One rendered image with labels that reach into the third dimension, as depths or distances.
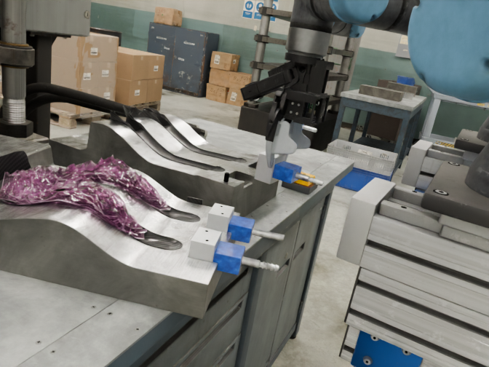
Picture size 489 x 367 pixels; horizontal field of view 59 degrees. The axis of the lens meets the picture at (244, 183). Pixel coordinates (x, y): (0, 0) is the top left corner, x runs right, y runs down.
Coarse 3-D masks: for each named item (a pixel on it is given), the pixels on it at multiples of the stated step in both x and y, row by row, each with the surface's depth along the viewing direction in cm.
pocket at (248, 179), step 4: (236, 172) 94; (240, 172) 94; (232, 176) 93; (236, 176) 94; (240, 176) 94; (244, 176) 93; (248, 176) 93; (252, 176) 92; (240, 180) 94; (244, 180) 94; (248, 180) 93; (252, 180) 93; (244, 184) 94; (248, 184) 91
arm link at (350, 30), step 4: (348, 24) 116; (344, 28) 116; (348, 28) 118; (352, 28) 118; (356, 28) 118; (360, 28) 119; (364, 28) 121; (340, 32) 117; (344, 32) 119; (348, 32) 120; (352, 32) 119; (356, 32) 119; (360, 32) 120; (348, 36) 122; (352, 36) 121; (356, 36) 120; (360, 36) 122
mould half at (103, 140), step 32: (96, 128) 96; (128, 128) 98; (160, 128) 106; (64, 160) 103; (96, 160) 98; (128, 160) 94; (160, 160) 94; (224, 160) 101; (256, 160) 105; (192, 192) 89; (224, 192) 85; (256, 192) 96
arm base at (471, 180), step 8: (488, 144) 52; (480, 152) 54; (488, 152) 51; (480, 160) 52; (488, 160) 51; (472, 168) 53; (480, 168) 51; (488, 168) 51; (472, 176) 52; (480, 176) 51; (488, 176) 50; (472, 184) 52; (480, 184) 51; (488, 184) 49; (480, 192) 50; (488, 192) 49
